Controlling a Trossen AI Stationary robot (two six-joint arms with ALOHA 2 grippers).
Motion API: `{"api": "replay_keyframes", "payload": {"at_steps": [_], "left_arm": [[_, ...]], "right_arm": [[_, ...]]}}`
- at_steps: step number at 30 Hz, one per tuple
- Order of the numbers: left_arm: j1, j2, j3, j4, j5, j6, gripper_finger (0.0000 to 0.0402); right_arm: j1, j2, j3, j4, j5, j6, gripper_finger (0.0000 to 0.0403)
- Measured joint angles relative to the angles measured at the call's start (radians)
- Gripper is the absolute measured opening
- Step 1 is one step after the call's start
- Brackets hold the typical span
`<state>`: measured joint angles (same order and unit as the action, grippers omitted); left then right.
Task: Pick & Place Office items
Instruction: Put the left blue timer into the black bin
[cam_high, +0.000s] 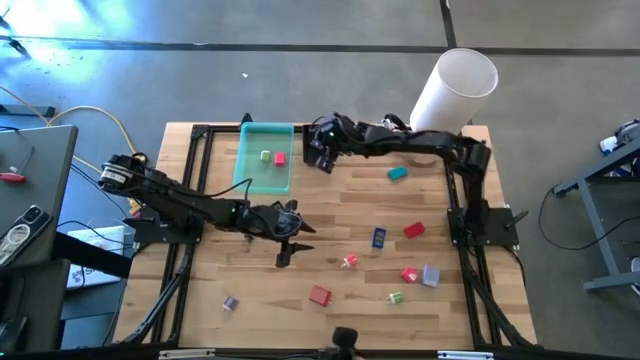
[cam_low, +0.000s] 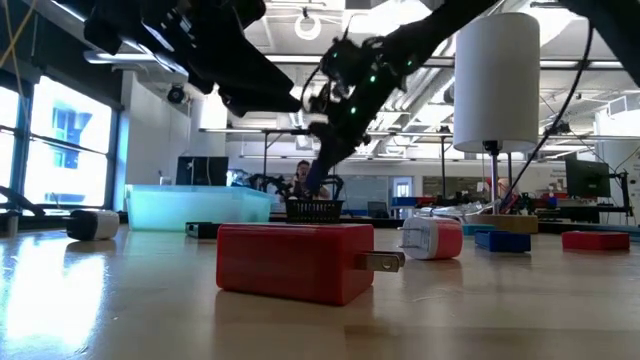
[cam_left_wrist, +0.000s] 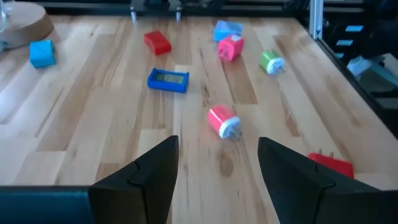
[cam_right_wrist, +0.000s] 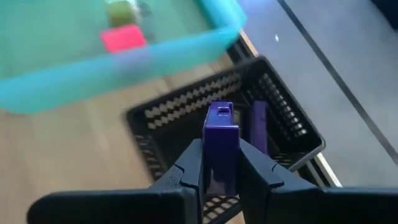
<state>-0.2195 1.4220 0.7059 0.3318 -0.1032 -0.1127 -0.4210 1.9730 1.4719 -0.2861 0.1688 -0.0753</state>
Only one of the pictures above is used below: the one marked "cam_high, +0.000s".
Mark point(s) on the red device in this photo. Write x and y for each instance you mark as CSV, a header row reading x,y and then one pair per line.
x,y
414,229

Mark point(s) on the small black basket bin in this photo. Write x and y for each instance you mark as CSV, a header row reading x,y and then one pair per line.
x,y
305,131

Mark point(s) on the black rounded object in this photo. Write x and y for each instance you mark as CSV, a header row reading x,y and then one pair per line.
x,y
345,337

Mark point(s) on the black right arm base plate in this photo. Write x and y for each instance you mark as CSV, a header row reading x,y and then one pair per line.
x,y
500,232

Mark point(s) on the black aluminium table frame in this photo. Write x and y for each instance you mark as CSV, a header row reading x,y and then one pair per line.
x,y
225,129

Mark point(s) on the black diagonal bar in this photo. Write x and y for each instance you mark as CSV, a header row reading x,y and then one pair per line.
x,y
90,256

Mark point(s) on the white paper sheet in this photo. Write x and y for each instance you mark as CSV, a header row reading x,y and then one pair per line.
x,y
100,240

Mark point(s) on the lilac grey cube charger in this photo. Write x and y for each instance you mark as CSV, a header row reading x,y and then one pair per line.
x,y
430,276

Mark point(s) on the teal flat device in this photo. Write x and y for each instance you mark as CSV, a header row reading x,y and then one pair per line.
x,y
398,173

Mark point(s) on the teal translucent plastic tray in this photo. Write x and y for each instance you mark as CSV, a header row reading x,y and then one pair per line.
x,y
252,175

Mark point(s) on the red white cube charger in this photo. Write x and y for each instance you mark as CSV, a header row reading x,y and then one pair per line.
x,y
410,274

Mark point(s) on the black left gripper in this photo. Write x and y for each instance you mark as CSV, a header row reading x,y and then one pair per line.
x,y
270,220

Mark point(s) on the black white plug charger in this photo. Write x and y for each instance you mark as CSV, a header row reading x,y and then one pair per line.
x,y
248,238

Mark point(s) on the red white plug charger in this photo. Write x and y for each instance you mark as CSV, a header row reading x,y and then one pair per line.
x,y
351,260

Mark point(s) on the blue usb tester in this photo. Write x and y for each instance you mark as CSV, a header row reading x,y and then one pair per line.
x,y
379,238

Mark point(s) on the grey side desk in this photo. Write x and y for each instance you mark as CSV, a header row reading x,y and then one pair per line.
x,y
45,165

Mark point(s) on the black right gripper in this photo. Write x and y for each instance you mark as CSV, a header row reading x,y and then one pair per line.
x,y
332,137

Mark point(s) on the grey metal stand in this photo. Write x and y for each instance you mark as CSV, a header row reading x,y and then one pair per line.
x,y
598,230

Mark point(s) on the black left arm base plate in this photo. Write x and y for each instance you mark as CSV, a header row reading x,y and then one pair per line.
x,y
150,235

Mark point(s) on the person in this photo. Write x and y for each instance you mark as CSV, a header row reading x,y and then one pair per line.
x,y
625,135

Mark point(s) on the dark metal floor bar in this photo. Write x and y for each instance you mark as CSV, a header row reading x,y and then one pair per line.
x,y
25,110

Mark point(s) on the purple white plug charger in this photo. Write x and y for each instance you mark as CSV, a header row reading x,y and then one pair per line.
x,y
230,302

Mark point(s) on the silver bracket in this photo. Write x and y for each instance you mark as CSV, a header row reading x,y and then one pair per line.
x,y
186,354
465,355

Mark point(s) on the large red plug charger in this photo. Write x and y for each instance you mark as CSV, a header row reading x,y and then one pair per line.
x,y
319,295

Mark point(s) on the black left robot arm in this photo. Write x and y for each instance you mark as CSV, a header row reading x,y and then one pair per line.
x,y
170,197

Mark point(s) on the green white plug charger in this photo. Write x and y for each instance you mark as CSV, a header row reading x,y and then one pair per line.
x,y
396,298
265,155

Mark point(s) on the white cylinder shade table lamp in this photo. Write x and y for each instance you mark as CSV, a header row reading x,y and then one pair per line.
x,y
450,95

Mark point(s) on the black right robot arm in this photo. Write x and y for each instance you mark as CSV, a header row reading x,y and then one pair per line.
x,y
425,142

